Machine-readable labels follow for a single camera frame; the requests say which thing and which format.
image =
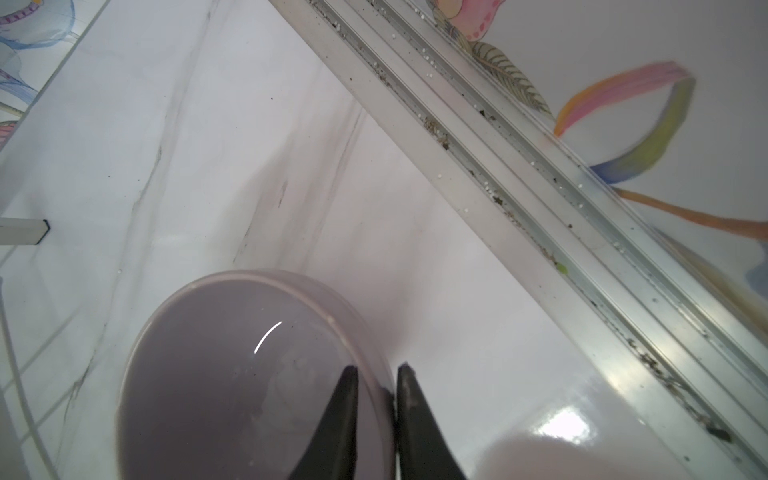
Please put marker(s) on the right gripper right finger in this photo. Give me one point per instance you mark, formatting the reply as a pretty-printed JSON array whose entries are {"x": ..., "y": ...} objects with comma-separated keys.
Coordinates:
[{"x": 422, "y": 450}]

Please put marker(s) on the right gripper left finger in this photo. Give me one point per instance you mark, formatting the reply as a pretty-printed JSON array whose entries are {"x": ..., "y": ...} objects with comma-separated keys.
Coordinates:
[{"x": 332, "y": 450}]

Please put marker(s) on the lilac purple bowl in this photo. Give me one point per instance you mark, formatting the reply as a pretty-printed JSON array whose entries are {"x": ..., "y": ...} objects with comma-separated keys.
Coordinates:
[{"x": 229, "y": 379}]

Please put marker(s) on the right aluminium corner post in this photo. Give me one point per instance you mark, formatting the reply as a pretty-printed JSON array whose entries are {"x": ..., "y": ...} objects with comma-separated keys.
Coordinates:
[{"x": 613, "y": 157}]

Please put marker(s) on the steel two-tier dish rack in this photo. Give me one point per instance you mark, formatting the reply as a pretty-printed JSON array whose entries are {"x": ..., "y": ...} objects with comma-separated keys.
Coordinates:
[{"x": 17, "y": 232}]

